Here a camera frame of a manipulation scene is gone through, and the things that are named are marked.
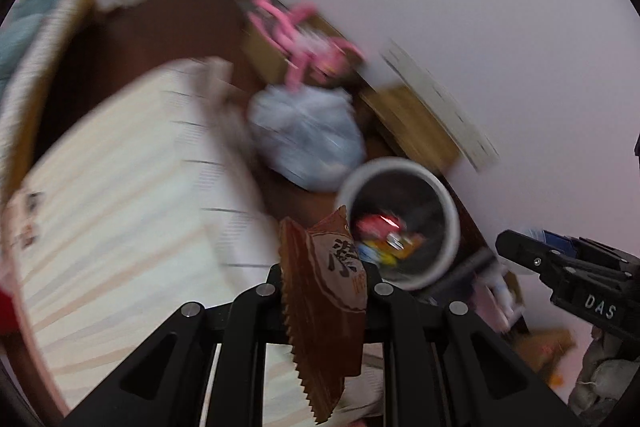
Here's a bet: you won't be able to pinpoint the small wooden stool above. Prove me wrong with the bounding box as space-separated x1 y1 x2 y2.
357 84 461 174

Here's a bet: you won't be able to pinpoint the pink panther plush toy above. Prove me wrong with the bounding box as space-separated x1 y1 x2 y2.
246 0 367 94

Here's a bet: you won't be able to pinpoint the teal blanket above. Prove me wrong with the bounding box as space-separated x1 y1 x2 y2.
1 0 58 93

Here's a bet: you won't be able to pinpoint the crushed red soda can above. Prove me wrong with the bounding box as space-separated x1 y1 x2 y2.
356 213 405 241

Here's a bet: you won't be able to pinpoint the red cloth on bed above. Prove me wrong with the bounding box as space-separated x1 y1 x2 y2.
0 287 20 337

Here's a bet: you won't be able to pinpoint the orange yellow snack bag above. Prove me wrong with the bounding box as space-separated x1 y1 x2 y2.
279 206 368 424

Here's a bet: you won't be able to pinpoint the translucent tied plastic bag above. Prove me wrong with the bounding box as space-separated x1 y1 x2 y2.
247 86 367 193

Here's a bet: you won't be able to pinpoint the patterned table cloth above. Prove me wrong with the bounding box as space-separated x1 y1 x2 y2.
0 56 386 427

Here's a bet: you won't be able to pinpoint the bed with patterned mattress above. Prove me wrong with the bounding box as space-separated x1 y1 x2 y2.
1 0 96 202

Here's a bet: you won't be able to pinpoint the brown cardboard box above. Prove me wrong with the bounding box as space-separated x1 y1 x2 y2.
242 8 367 88

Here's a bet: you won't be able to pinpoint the white wall socket row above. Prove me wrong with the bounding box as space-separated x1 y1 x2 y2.
380 40 499 171

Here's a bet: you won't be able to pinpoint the white round trash bin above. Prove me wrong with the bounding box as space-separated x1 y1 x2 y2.
335 157 460 291

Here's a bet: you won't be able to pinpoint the boxes by wall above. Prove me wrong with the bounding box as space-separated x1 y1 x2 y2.
471 246 576 390

